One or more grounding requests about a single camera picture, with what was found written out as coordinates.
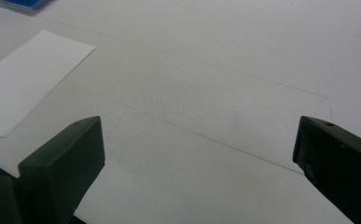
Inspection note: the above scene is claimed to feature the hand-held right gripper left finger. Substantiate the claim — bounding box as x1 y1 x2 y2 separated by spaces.
18 116 106 224

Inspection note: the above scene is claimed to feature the white paper sheet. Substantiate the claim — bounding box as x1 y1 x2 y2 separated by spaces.
0 29 96 138

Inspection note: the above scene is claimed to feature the blue box with clear lid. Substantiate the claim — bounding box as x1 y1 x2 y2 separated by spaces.
0 0 57 16

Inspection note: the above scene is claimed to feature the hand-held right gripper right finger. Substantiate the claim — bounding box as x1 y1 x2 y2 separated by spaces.
292 116 361 224

